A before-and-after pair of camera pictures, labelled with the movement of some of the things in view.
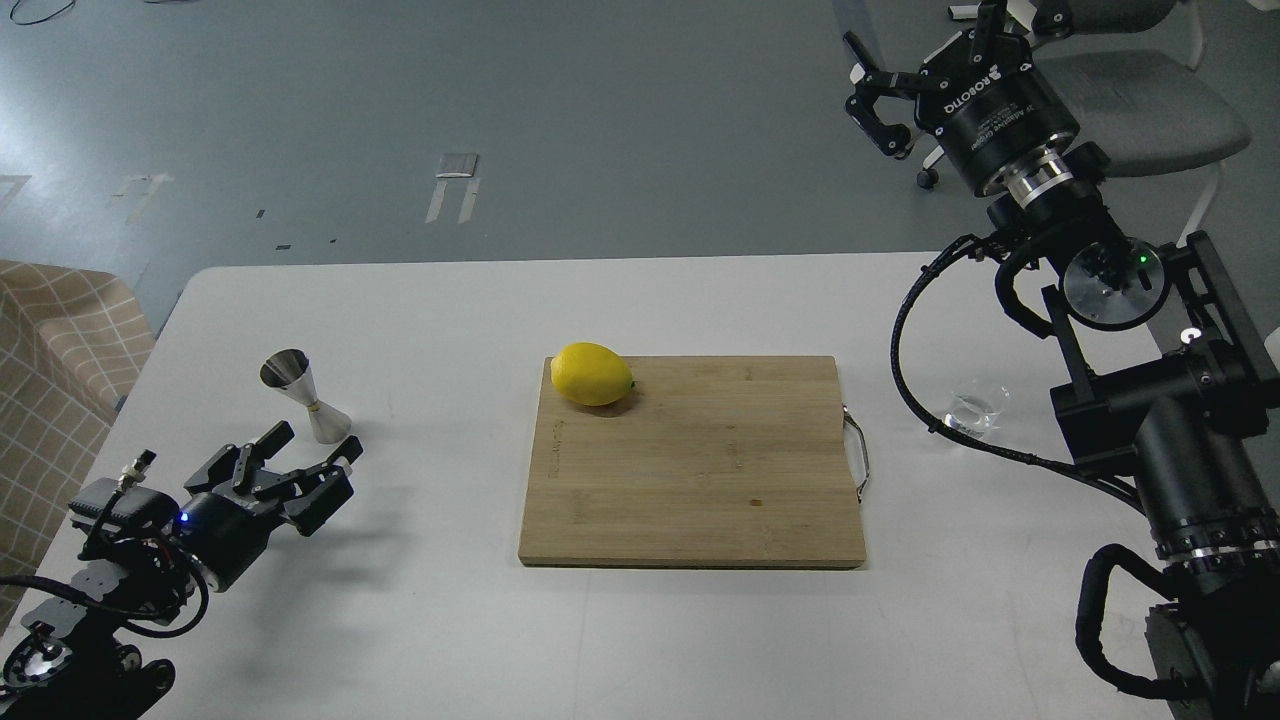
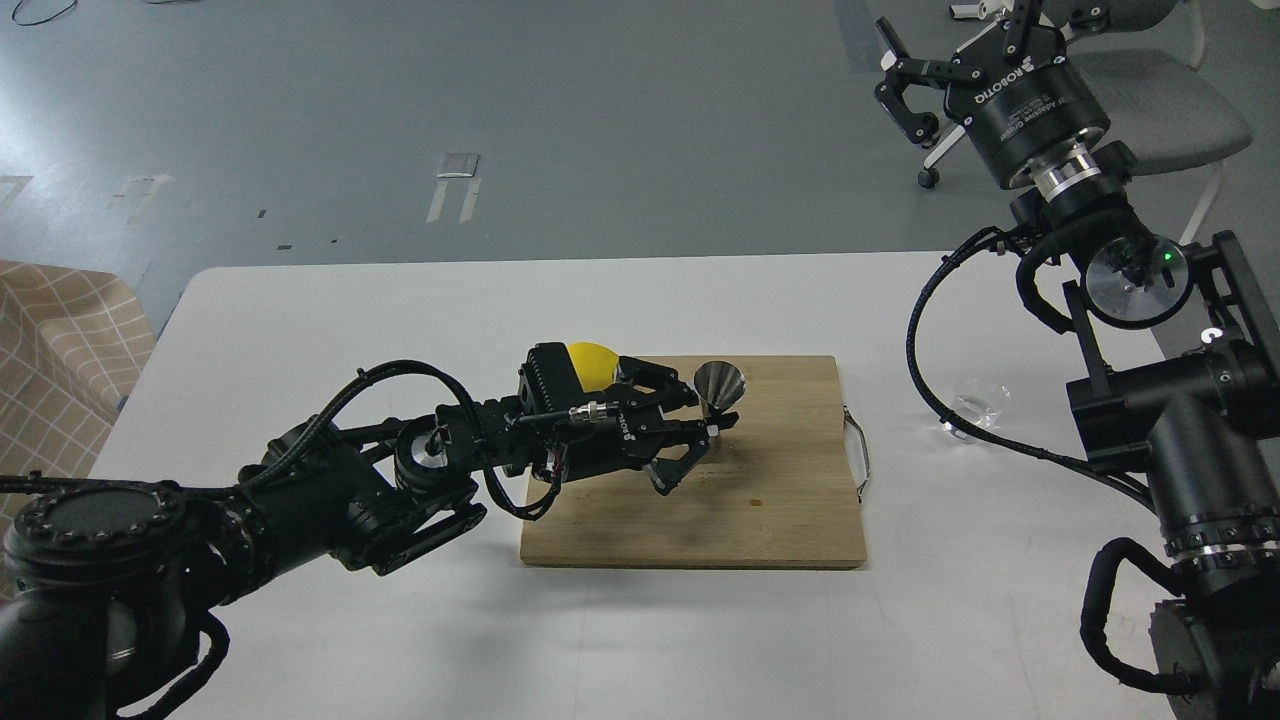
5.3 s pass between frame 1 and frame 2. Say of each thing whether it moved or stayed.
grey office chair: stayed
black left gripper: moved
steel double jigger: moved
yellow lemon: stayed
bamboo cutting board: stayed
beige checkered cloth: stayed
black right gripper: moved
